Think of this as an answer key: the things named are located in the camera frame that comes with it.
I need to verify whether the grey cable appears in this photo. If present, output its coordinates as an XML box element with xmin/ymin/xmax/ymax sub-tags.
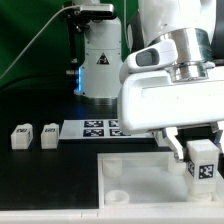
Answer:
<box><xmin>0</xmin><ymin>4</ymin><xmax>79</xmax><ymax>81</ymax></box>

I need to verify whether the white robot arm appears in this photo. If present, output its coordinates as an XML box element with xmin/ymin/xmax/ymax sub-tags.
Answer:
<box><xmin>73</xmin><ymin>0</ymin><xmax>224</xmax><ymax>160</ymax></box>

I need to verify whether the white AprilTag base sheet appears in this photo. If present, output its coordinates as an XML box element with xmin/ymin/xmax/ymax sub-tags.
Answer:
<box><xmin>59</xmin><ymin>119</ymin><xmax>152</xmax><ymax>140</ymax></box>

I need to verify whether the white square table top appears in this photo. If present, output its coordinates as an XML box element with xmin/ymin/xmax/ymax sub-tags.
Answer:
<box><xmin>98</xmin><ymin>152</ymin><xmax>224</xmax><ymax>208</ymax></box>

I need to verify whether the white L-shaped obstacle fence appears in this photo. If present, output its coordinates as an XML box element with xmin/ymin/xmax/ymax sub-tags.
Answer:
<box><xmin>0</xmin><ymin>208</ymin><xmax>224</xmax><ymax>224</ymax></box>

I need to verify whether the black cable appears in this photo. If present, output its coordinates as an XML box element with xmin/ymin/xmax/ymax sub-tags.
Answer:
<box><xmin>0</xmin><ymin>71</ymin><xmax>81</xmax><ymax>94</ymax></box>

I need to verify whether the black camera on stand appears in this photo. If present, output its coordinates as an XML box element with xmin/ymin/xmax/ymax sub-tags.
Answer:
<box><xmin>61</xmin><ymin>1</ymin><xmax>117</xmax><ymax>65</ymax></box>

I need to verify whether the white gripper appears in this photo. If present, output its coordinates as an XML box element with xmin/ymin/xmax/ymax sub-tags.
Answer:
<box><xmin>117</xmin><ymin>40</ymin><xmax>224</xmax><ymax>162</ymax></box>

